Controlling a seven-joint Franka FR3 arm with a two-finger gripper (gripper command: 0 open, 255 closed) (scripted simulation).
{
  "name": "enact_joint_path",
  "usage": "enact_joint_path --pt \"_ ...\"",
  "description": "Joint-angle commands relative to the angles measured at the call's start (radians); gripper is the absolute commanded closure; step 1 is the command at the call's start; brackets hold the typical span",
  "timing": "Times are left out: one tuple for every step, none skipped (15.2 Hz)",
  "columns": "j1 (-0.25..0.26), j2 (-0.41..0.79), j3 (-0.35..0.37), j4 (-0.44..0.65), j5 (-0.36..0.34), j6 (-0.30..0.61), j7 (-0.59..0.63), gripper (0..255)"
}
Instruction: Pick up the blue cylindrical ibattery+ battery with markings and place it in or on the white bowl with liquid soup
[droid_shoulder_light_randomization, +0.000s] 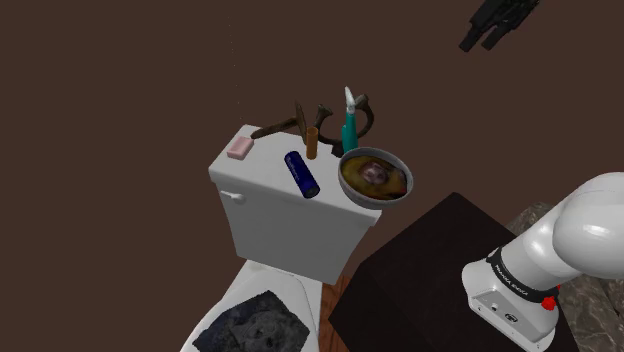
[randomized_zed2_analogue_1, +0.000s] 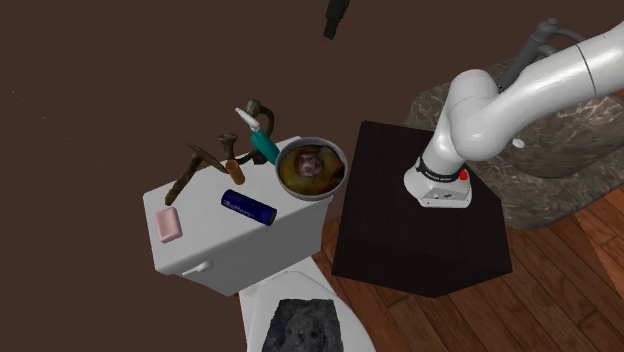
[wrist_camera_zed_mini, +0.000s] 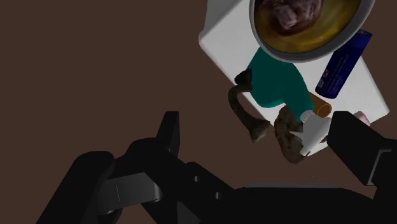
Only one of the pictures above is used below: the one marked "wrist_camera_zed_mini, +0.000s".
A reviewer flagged dark blue can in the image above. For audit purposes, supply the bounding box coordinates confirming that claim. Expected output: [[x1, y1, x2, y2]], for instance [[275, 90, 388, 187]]
[[314, 30, 373, 100]]

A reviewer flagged teal spray bottle white nozzle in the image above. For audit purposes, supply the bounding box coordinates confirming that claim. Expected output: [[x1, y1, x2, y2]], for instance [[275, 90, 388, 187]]
[[247, 48, 332, 157]]

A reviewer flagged white block furniture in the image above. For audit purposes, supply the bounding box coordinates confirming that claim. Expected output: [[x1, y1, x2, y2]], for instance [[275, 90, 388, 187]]
[[198, 0, 390, 156]]

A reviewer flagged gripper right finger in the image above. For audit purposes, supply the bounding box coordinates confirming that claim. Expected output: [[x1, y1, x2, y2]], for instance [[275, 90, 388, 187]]
[[326, 110, 397, 207]]

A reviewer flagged dark brown curved figure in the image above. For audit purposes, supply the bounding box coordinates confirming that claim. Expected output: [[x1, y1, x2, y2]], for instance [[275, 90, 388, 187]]
[[228, 68, 271, 144]]

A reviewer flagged small pink object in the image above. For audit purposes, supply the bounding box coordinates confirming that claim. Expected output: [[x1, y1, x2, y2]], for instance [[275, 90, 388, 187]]
[[353, 110, 372, 127]]

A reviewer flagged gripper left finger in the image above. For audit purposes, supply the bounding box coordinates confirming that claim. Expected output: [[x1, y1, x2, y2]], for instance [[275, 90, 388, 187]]
[[35, 110, 235, 224]]

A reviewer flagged dark brown lumpy object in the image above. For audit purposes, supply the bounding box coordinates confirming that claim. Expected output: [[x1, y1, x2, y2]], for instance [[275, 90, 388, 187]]
[[274, 105, 307, 165]]

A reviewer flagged brown cylinder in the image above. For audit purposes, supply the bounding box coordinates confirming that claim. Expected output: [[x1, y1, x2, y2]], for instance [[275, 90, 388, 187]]
[[308, 92, 333, 119]]

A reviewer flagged grey bowl with brown soup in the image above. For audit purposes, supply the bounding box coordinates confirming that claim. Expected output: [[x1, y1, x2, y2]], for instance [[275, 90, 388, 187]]
[[249, 0, 377, 64]]

